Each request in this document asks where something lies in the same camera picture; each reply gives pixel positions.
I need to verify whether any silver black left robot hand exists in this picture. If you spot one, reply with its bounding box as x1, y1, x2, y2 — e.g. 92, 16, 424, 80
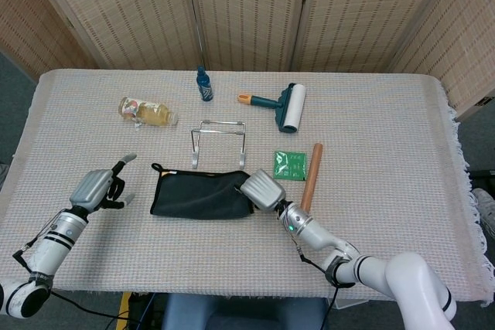
68, 152, 138, 215

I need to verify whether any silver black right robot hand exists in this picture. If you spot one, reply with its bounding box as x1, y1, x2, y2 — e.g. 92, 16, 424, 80
234, 168, 287, 213

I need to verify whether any yellow cloth with black back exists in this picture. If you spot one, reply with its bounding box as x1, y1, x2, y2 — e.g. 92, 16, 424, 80
149, 162, 256, 220

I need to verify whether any green tea packet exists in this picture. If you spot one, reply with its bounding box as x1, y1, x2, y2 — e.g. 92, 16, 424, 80
272, 150, 309, 182

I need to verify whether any wooden rolling pin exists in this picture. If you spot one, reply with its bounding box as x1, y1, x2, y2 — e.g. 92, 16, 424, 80
299, 142, 324, 211

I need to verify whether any teal lint roller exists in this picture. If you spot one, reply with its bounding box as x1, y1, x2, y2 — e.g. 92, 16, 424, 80
237, 83, 308, 134

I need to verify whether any clear plastic tea bottle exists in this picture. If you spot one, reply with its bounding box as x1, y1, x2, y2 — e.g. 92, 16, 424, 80
118, 96, 179, 130

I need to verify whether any beige woven tablecloth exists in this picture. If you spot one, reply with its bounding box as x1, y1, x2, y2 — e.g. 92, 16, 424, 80
0, 69, 495, 304

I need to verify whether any blue spray bottle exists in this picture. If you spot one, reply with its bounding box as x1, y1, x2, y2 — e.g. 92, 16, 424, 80
196, 66, 214, 102

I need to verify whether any blue padded seat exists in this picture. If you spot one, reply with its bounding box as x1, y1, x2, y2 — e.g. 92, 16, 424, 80
162, 293, 329, 330

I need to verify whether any bamboo folding screen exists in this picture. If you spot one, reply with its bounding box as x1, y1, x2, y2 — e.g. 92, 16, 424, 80
0, 0, 495, 122

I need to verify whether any white sneaker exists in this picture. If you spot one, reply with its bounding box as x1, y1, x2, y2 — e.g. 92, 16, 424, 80
469, 187, 495, 236

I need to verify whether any metal wire rack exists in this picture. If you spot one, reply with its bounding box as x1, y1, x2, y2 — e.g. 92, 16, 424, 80
189, 119, 248, 171

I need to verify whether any black floor cable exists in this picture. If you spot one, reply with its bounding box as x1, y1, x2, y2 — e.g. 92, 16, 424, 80
49, 290, 163, 329

